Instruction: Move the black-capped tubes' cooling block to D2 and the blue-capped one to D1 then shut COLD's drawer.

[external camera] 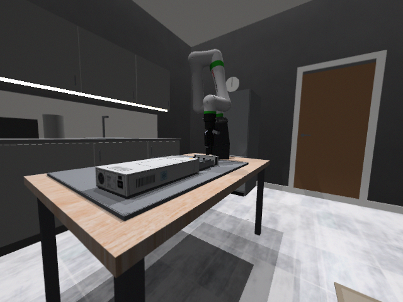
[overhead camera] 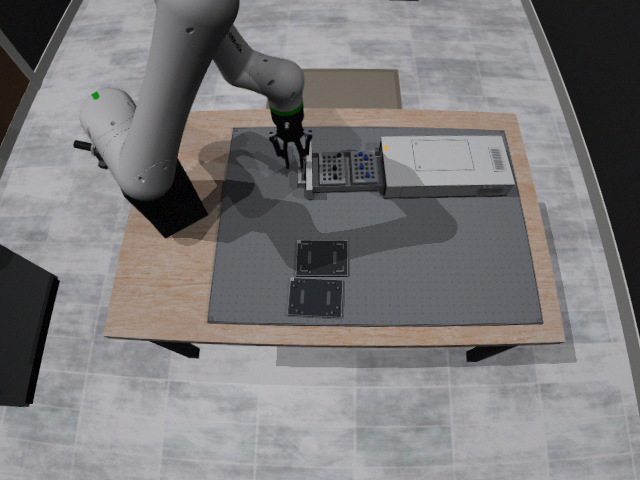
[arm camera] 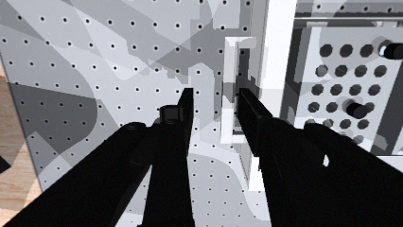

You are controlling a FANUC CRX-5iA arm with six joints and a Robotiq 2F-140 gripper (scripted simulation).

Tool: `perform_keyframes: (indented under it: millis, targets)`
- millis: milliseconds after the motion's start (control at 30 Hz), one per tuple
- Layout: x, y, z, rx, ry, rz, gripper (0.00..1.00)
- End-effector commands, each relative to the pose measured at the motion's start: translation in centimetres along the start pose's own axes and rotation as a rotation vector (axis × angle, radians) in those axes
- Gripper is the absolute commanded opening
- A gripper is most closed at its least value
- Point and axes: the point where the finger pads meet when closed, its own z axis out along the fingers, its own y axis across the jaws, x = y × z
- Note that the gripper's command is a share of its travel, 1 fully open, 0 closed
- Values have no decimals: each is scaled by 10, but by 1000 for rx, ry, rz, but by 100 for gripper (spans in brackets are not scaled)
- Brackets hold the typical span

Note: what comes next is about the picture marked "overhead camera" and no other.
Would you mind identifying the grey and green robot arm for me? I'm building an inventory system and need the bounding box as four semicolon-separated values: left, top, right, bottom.
73;0;304;201

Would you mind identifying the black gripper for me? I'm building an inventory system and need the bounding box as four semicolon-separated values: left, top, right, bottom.
269;122;312;169

